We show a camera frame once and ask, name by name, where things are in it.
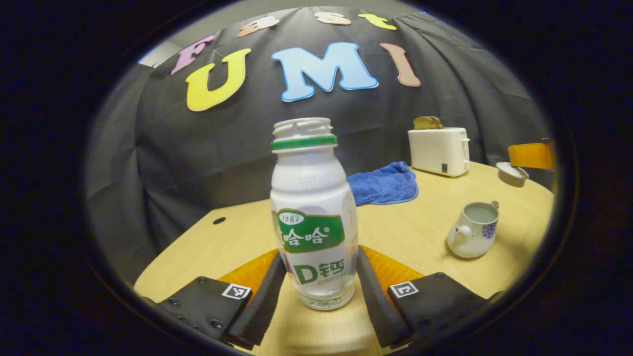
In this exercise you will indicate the white water bottle green label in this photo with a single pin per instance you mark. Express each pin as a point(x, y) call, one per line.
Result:
point(311, 198)

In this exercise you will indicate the brown bread slice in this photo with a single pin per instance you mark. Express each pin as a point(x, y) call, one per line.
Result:
point(421, 122)
point(438, 122)

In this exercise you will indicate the white teacup blue pattern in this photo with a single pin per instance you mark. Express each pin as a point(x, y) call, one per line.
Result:
point(470, 237)

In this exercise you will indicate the blue towel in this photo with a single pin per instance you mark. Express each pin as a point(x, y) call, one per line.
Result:
point(383, 185)

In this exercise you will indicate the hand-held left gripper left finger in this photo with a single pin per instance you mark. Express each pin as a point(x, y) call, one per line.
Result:
point(259, 311)

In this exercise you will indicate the white toaster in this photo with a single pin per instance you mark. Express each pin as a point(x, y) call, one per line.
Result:
point(437, 151)

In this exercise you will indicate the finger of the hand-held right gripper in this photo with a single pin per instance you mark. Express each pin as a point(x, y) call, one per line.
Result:
point(531, 155)

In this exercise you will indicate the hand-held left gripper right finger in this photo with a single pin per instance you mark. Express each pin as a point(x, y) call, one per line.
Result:
point(383, 316)

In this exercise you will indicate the black backdrop cloth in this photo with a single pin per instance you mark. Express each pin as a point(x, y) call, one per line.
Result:
point(222, 148)

